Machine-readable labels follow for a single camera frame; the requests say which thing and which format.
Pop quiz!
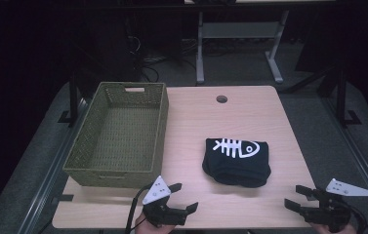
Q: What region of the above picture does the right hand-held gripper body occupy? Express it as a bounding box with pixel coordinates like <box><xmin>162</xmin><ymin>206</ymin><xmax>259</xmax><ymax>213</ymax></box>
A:
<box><xmin>302</xmin><ymin>177</ymin><xmax>368</xmax><ymax>225</ymax></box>

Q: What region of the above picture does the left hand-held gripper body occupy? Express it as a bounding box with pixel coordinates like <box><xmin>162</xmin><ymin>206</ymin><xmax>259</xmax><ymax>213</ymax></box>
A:
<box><xmin>141</xmin><ymin>175</ymin><xmax>188</xmax><ymax>227</ymax></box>

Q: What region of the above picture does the black fishbone print shirt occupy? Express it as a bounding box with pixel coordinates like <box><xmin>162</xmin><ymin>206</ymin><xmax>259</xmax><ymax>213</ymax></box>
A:
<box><xmin>201</xmin><ymin>137</ymin><xmax>272</xmax><ymax>189</ymax></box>

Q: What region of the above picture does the green woven basket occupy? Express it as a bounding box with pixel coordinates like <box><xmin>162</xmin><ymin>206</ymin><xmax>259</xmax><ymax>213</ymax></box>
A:
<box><xmin>62</xmin><ymin>81</ymin><xmax>170</xmax><ymax>190</ymax></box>

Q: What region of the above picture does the person's right hand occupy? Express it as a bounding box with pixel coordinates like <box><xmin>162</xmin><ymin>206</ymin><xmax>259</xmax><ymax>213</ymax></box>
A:
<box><xmin>310</xmin><ymin>221</ymin><xmax>359</xmax><ymax>234</ymax></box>

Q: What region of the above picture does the person's left hand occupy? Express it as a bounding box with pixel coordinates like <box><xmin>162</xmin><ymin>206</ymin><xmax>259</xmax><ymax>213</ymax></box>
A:
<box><xmin>134</xmin><ymin>213</ymin><xmax>177</xmax><ymax>234</ymax></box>

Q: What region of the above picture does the black metal stand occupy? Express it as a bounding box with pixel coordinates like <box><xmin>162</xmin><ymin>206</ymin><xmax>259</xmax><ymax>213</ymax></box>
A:
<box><xmin>57</xmin><ymin>63</ymin><xmax>86</xmax><ymax>128</ymax></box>
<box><xmin>333</xmin><ymin>63</ymin><xmax>363</xmax><ymax>129</ymax></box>

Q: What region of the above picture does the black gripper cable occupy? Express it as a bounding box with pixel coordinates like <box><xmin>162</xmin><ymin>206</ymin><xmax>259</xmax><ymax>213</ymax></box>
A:
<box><xmin>125</xmin><ymin>182</ymin><xmax>155</xmax><ymax>234</ymax></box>
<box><xmin>347</xmin><ymin>199</ymin><xmax>368</xmax><ymax>234</ymax></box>

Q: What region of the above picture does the aluminium rail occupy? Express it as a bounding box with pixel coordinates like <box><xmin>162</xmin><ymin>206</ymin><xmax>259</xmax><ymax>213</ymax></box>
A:
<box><xmin>18</xmin><ymin>97</ymin><xmax>89</xmax><ymax>234</ymax></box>
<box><xmin>320</xmin><ymin>97</ymin><xmax>368</xmax><ymax>216</ymax></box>

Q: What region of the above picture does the black table bracket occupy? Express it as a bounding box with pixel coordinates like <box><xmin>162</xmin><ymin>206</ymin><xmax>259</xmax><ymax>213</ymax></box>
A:
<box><xmin>52</xmin><ymin>193</ymin><xmax>75</xmax><ymax>203</ymax></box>

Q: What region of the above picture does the tangle of floor cables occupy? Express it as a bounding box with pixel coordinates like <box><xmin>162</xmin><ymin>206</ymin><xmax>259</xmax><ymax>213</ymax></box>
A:
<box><xmin>126</xmin><ymin>19</ymin><xmax>199</xmax><ymax>84</ymax></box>

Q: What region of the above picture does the grey metal desk frame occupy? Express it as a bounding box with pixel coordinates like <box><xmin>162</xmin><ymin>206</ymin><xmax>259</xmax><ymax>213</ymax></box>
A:
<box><xmin>195</xmin><ymin>10</ymin><xmax>291</xmax><ymax>85</ymax></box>

